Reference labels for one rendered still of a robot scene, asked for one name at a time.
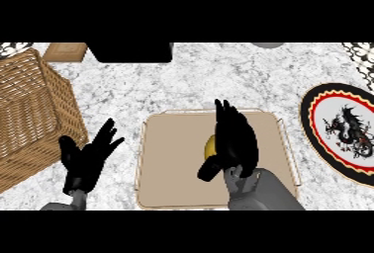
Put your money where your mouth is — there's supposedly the brown wicker basket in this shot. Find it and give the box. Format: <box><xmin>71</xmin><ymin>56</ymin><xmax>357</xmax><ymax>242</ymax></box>
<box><xmin>0</xmin><ymin>47</ymin><xmax>91</xmax><ymax>195</ymax></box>

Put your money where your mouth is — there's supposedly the tan wooden block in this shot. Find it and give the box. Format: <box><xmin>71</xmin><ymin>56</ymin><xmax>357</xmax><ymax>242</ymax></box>
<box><xmin>43</xmin><ymin>42</ymin><xmax>89</xmax><ymax>63</ymax></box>

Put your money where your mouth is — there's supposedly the dragon-print plate with black rim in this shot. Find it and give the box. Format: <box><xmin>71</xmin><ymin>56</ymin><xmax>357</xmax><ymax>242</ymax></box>
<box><xmin>299</xmin><ymin>82</ymin><xmax>374</xmax><ymax>190</ymax></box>

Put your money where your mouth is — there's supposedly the yellow lemon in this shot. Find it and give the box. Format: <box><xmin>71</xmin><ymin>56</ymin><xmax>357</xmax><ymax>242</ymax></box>
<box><xmin>203</xmin><ymin>133</ymin><xmax>219</xmax><ymax>160</ymax></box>

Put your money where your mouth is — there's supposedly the grey round object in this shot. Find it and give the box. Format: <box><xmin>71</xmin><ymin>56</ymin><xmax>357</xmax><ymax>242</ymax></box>
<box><xmin>252</xmin><ymin>42</ymin><xmax>287</xmax><ymax>49</ymax></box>

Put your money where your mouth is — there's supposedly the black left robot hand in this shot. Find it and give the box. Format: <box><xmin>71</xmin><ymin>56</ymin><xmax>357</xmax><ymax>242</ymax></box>
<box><xmin>60</xmin><ymin>118</ymin><xmax>126</xmax><ymax>195</ymax></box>

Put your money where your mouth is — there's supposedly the beige tray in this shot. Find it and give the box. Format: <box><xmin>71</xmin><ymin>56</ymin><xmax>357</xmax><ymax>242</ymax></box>
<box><xmin>135</xmin><ymin>108</ymin><xmax>302</xmax><ymax>211</ymax></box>

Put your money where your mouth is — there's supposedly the black appliance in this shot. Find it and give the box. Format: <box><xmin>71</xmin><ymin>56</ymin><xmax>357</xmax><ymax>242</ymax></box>
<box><xmin>86</xmin><ymin>42</ymin><xmax>176</xmax><ymax>64</ymax></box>

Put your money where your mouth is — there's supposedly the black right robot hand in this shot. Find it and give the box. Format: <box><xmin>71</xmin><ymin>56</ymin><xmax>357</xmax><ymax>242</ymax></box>
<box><xmin>196</xmin><ymin>98</ymin><xmax>261</xmax><ymax>183</ymax></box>

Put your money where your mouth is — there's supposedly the black and white patterned object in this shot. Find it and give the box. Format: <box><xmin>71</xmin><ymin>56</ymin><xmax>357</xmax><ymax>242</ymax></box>
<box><xmin>0</xmin><ymin>42</ymin><xmax>36</xmax><ymax>60</ymax></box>
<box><xmin>340</xmin><ymin>42</ymin><xmax>374</xmax><ymax>91</ymax></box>

